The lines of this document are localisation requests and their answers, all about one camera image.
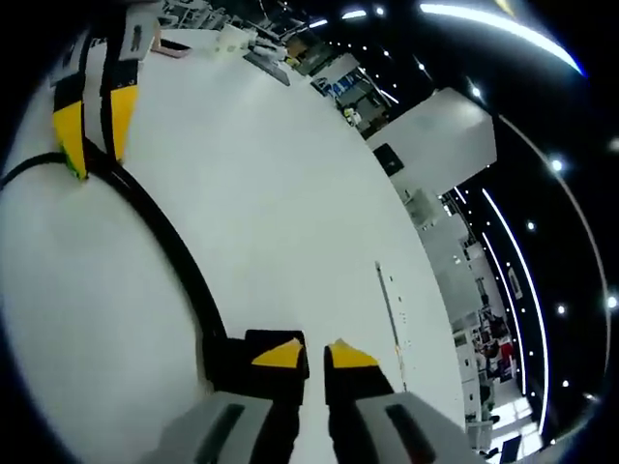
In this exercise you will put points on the white square pillar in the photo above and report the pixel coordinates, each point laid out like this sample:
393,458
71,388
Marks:
445,140

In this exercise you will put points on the yellow white gadget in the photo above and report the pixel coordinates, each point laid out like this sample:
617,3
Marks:
353,116

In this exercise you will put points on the white cup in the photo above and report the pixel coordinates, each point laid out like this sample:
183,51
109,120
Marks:
229,39

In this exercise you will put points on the white desk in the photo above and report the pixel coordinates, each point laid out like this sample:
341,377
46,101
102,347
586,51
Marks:
266,193

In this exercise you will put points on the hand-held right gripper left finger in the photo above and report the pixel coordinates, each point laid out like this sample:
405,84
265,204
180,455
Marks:
251,420

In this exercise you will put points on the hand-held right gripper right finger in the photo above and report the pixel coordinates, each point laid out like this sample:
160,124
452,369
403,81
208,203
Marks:
367,420

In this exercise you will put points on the black panel on pillar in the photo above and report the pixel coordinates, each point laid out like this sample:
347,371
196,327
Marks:
389,158

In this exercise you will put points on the smartphone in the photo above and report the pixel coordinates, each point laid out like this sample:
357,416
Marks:
170,49

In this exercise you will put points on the dark grey laptop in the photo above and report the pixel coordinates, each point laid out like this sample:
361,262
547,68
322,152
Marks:
268,67

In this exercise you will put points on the long ceiling light strip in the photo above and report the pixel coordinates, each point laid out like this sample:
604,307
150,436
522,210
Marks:
508,26

